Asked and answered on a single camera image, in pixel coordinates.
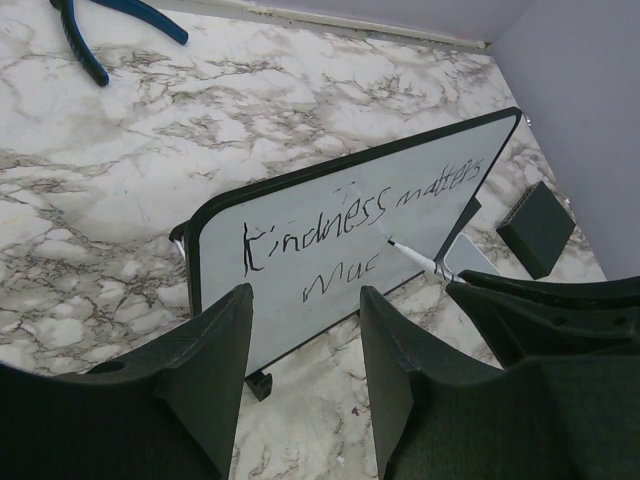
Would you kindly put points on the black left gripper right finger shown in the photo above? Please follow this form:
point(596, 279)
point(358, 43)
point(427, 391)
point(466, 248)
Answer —
point(438, 413)

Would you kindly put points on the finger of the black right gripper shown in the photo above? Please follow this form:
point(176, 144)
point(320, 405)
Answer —
point(519, 319)

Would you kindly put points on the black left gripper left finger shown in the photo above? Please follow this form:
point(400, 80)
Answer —
point(165, 410)

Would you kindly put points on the black whiteboard marker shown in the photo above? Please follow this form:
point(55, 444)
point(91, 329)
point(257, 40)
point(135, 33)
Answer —
point(429, 266)

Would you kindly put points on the black framed whiteboard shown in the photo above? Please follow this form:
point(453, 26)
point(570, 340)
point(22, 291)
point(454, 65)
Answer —
point(307, 241)

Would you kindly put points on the black flat pad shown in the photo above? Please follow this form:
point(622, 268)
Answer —
point(537, 230)

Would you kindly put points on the blue handled pliers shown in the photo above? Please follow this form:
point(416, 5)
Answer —
point(82, 34)

